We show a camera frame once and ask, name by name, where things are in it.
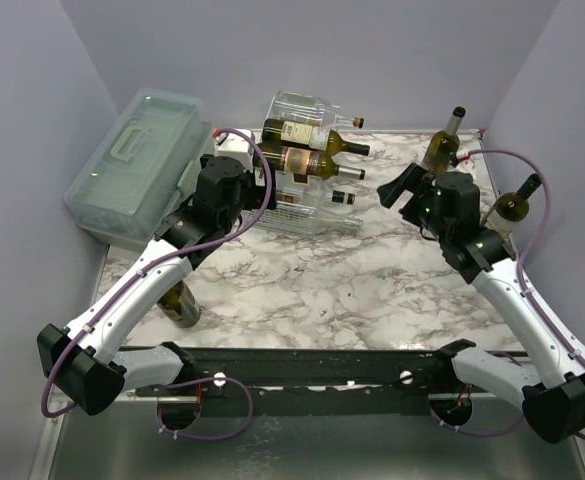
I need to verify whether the green bottle brown label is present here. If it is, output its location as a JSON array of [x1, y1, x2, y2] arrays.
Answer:
[[258, 143, 366, 180]]

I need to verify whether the green bottle silver neck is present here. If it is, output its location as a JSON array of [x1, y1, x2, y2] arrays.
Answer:
[[421, 106, 466, 176]]

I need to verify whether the green bottle white label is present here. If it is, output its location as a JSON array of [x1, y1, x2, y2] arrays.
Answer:
[[261, 118, 370, 156]]

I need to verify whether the clear square liquor bottle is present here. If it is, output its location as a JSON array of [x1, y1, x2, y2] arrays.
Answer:
[[276, 174, 356, 207]]

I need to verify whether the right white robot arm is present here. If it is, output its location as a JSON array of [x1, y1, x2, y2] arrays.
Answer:
[[377, 163, 585, 444]]

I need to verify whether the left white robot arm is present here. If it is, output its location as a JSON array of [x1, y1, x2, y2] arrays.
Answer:
[[37, 155, 276, 415]]

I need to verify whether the clear bottle on rack top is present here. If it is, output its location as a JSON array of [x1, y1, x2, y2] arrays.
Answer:
[[267, 91, 364, 129]]

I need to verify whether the translucent green storage box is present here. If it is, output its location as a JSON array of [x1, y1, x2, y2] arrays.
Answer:
[[64, 88, 214, 250]]

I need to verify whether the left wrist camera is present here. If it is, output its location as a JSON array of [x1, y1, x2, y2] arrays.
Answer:
[[213, 130, 254, 171]]

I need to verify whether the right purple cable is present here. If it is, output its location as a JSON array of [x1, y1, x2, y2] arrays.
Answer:
[[431, 149, 585, 446]]

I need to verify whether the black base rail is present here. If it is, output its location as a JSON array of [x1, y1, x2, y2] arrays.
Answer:
[[136, 340, 473, 419]]

